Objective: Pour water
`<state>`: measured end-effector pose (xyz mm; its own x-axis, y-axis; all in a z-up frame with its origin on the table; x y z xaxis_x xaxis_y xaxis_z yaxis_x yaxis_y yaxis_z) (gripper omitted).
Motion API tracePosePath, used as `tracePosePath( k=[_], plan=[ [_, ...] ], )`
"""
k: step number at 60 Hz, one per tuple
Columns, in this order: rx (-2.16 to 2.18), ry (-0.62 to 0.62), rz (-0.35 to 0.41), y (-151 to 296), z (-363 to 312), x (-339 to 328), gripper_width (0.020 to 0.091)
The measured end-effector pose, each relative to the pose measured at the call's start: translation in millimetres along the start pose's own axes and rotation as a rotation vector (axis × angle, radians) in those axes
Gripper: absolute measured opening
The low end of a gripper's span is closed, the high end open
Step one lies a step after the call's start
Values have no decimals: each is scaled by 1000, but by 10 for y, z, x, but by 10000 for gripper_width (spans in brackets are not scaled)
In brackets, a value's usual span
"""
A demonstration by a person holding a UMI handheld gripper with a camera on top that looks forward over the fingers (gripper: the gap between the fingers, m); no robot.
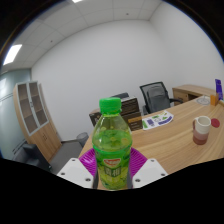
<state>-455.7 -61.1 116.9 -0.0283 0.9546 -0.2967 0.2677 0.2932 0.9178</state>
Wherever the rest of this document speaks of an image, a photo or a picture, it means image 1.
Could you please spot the purple upright box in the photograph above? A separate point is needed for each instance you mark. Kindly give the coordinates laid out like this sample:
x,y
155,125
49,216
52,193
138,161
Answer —
x,y
218,88

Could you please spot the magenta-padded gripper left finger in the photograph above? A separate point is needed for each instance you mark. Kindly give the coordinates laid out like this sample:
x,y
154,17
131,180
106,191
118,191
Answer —
x,y
75,170

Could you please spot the dark striped cardboard box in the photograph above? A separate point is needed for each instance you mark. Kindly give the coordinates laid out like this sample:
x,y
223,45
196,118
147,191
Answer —
x,y
130,105

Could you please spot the brown labelled cardboard box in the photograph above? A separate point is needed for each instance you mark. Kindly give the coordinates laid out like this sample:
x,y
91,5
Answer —
x,y
136,121

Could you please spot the black mesh office chair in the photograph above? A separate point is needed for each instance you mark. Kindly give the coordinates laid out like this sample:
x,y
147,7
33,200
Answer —
x,y
156,96

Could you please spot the flat round red coaster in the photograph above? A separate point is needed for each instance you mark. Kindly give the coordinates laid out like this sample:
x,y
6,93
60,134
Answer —
x,y
216,123

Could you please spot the black leather armchair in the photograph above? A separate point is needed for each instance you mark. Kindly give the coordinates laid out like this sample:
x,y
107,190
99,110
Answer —
x,y
33,156

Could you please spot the wooden glass-door cabinet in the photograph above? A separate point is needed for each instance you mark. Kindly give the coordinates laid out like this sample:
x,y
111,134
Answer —
x,y
45,140

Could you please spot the white and pink mug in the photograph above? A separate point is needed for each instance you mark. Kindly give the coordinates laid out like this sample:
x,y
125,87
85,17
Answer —
x,y
201,130

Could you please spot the long ceiling light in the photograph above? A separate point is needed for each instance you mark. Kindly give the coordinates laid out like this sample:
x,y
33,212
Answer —
x,y
77,1
12,54

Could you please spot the grey mesh waste bin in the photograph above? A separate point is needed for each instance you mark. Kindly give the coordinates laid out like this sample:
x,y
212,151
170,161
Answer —
x,y
82,139

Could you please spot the dark padded visitor chair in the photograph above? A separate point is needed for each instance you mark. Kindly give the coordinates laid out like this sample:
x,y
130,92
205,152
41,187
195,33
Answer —
x,y
120,95

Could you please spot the green drink bottle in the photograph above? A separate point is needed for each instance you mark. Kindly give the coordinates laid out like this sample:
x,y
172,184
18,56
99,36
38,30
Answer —
x,y
112,146

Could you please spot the round white disc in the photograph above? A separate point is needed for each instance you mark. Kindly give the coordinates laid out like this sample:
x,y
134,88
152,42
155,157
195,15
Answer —
x,y
203,100

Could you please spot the small dark brown box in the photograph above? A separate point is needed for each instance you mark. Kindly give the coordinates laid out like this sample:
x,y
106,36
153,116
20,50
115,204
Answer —
x,y
94,117

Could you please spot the wooden side desk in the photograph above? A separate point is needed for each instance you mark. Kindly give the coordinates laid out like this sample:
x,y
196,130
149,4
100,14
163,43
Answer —
x,y
191,91

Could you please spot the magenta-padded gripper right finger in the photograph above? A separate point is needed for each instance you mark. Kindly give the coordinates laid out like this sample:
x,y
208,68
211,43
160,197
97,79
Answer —
x,y
150,170

